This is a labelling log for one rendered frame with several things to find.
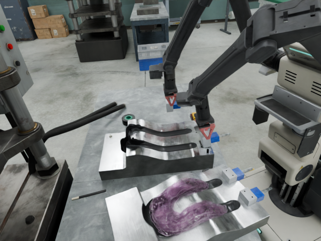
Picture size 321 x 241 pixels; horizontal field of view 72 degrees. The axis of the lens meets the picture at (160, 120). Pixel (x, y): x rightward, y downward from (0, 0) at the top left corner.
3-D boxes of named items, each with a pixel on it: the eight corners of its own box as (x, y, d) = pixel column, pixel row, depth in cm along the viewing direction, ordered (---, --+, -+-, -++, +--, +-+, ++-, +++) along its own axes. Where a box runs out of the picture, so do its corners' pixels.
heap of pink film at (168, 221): (204, 178, 89) (205, 164, 84) (232, 215, 75) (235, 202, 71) (143, 202, 82) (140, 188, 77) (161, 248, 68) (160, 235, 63)
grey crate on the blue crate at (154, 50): (170, 50, 425) (170, 42, 417) (172, 57, 392) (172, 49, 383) (138, 52, 425) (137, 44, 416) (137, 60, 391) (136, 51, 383)
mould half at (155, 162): (199, 133, 122) (200, 112, 114) (212, 168, 100) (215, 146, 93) (107, 142, 120) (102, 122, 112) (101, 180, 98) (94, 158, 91)
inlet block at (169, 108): (188, 104, 125) (188, 96, 122) (190, 109, 121) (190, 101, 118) (165, 107, 125) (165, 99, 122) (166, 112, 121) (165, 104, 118)
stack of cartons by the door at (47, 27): (70, 34, 668) (61, 3, 620) (67, 37, 641) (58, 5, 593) (41, 36, 667) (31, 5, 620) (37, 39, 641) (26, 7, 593)
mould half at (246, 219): (222, 172, 98) (225, 154, 92) (266, 224, 78) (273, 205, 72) (110, 216, 84) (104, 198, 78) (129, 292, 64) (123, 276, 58)
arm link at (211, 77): (284, 50, 46) (284, 8, 49) (261, 42, 45) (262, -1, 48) (197, 108, 87) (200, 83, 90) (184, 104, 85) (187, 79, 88)
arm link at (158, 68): (173, 66, 100) (172, 52, 104) (147, 68, 101) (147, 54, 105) (173, 83, 111) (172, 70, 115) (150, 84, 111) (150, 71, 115)
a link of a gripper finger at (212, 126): (201, 143, 95) (198, 124, 91) (197, 135, 101) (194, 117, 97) (217, 140, 94) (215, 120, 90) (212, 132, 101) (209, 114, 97)
